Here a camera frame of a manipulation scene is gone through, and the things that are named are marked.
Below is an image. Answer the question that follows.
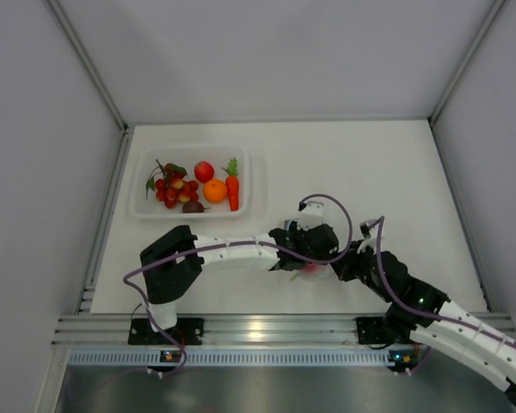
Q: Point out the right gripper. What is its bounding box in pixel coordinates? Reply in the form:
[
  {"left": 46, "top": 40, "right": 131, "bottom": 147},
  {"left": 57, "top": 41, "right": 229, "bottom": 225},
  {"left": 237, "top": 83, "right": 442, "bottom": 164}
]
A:
[{"left": 328, "top": 238, "right": 394, "bottom": 302}]

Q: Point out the clear zip top bag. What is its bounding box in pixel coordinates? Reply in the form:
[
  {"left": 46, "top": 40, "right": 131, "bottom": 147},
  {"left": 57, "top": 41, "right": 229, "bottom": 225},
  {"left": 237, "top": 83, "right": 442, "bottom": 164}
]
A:
[{"left": 290, "top": 263, "right": 335, "bottom": 282}]

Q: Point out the fake orange carrot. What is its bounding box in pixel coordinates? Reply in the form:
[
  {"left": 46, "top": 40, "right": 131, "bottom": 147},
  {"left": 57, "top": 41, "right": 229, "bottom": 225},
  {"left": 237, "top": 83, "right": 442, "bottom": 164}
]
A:
[{"left": 223, "top": 157, "right": 240, "bottom": 212}]

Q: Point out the fake orange fruit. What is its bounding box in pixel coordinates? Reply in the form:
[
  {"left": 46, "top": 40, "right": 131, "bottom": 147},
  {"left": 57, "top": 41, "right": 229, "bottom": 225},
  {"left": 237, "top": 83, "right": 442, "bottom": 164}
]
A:
[{"left": 202, "top": 179, "right": 228, "bottom": 204}]

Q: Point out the dark red fake plum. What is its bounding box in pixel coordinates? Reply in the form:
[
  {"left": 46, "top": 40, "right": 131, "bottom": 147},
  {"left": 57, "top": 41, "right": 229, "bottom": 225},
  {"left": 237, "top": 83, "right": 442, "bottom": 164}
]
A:
[{"left": 182, "top": 200, "right": 209, "bottom": 213}]

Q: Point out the fake red apple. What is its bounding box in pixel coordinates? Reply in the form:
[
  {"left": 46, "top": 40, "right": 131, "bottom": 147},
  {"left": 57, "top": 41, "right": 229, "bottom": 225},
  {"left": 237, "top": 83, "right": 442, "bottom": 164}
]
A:
[{"left": 193, "top": 161, "right": 215, "bottom": 183}]

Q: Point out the fake red cherry bunch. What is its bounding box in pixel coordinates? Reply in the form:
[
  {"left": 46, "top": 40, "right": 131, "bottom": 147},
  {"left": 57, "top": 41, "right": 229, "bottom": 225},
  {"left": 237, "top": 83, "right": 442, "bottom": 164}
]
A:
[{"left": 144, "top": 159, "right": 200, "bottom": 211}]

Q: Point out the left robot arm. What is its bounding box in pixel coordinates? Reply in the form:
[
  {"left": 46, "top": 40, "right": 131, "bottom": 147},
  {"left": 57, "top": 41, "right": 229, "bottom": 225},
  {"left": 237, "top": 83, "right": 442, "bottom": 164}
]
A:
[{"left": 139, "top": 224, "right": 339, "bottom": 344}]

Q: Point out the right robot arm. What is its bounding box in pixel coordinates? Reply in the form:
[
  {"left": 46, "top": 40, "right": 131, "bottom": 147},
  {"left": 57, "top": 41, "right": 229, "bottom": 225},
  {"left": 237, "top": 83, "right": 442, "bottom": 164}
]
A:
[{"left": 330, "top": 240, "right": 516, "bottom": 407}]

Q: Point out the white plastic basket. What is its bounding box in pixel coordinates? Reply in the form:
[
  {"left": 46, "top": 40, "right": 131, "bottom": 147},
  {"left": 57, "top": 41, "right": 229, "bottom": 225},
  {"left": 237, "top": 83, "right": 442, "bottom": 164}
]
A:
[{"left": 129, "top": 144, "right": 250, "bottom": 219}]

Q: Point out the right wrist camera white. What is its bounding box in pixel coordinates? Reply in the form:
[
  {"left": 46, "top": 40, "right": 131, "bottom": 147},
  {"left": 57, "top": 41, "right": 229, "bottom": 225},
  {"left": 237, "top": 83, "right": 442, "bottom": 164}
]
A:
[{"left": 357, "top": 219, "right": 384, "bottom": 253}]

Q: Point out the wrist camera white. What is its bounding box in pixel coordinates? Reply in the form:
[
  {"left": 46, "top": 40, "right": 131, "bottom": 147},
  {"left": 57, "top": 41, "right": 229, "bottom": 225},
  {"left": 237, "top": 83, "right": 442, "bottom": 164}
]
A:
[
  {"left": 297, "top": 200, "right": 324, "bottom": 231},
  {"left": 357, "top": 219, "right": 384, "bottom": 253}
]

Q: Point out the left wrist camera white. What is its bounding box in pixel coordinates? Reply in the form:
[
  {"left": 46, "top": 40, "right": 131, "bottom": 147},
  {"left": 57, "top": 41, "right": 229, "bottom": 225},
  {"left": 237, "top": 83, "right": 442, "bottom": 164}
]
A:
[{"left": 297, "top": 200, "right": 324, "bottom": 231}]

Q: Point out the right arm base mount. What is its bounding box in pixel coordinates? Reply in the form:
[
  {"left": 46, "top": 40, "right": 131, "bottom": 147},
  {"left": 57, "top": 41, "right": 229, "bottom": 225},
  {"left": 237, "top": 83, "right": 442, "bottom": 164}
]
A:
[{"left": 355, "top": 317, "right": 391, "bottom": 346}]

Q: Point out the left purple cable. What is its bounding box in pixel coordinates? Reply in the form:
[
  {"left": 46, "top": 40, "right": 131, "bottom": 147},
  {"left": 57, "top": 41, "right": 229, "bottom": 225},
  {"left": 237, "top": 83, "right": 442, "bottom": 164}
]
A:
[{"left": 123, "top": 194, "right": 353, "bottom": 378}]

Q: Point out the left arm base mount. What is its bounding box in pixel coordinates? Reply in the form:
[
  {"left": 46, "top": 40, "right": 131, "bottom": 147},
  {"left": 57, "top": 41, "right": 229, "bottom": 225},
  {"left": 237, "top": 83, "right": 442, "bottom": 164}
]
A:
[{"left": 127, "top": 317, "right": 205, "bottom": 346}]

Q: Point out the aluminium rail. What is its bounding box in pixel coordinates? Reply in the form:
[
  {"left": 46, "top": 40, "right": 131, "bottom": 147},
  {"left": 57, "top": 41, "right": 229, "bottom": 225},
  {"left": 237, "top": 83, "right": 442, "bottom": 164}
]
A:
[{"left": 51, "top": 279, "right": 516, "bottom": 348}]

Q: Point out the white slotted cable duct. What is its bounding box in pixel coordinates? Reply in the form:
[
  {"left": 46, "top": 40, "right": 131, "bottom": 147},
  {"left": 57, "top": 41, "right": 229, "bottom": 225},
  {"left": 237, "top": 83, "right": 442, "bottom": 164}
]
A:
[{"left": 69, "top": 348, "right": 418, "bottom": 369}]

